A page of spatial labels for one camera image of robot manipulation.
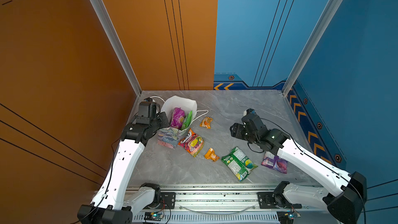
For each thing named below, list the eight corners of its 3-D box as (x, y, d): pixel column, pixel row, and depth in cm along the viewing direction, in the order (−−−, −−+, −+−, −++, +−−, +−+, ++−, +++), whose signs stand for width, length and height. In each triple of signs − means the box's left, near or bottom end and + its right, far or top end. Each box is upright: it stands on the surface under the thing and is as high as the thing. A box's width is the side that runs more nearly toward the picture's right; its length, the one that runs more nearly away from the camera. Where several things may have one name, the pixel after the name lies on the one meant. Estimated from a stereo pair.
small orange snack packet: (200, 126, 102) (200, 124, 100) (204, 117, 106) (204, 115, 104) (209, 129, 100) (210, 127, 98) (213, 120, 105) (213, 118, 103)
